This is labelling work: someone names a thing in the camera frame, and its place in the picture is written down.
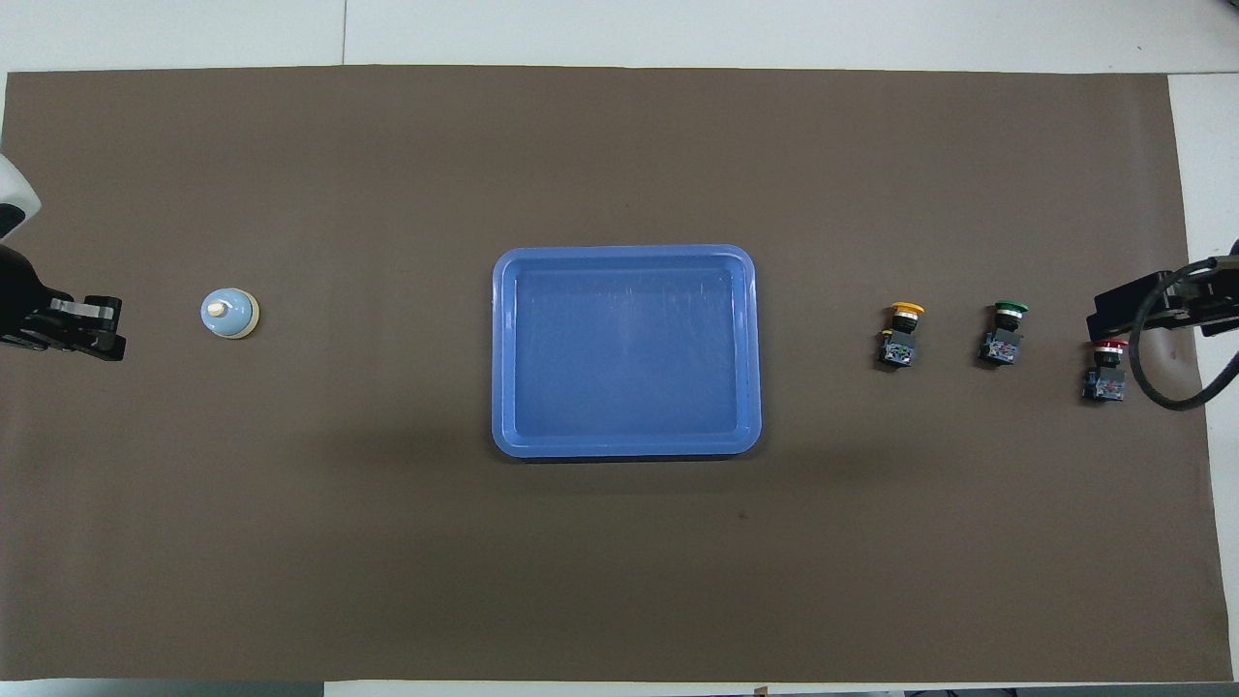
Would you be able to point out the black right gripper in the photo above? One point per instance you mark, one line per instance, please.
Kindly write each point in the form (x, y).
(1142, 295)

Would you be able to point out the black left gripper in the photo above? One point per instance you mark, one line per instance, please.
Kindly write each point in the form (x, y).
(29, 305)

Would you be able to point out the red push button switch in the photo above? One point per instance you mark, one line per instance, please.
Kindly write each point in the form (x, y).
(1105, 379)

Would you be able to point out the green push button switch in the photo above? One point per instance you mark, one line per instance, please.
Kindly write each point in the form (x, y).
(1003, 341)

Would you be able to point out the light blue call bell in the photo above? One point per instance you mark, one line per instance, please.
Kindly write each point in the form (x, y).
(230, 316)

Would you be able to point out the yellow push button switch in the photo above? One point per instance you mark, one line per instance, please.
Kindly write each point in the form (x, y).
(900, 344)

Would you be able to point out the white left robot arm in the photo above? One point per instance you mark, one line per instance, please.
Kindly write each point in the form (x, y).
(15, 189)

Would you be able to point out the blue plastic tray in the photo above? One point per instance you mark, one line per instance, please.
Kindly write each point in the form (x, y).
(624, 353)

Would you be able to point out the brown table mat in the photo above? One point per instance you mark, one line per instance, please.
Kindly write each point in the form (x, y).
(387, 542)

